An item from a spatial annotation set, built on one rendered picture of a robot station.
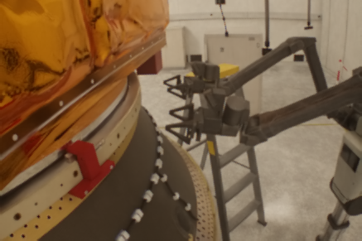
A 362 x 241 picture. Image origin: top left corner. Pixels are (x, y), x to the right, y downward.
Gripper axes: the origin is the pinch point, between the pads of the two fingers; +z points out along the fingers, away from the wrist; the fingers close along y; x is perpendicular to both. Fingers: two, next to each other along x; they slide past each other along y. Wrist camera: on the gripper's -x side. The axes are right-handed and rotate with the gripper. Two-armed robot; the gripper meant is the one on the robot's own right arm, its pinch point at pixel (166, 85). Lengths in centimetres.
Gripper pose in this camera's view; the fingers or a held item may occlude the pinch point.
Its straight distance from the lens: 99.3
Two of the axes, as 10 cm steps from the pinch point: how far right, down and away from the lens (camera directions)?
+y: 2.3, 3.4, -9.1
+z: -9.7, -0.2, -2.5
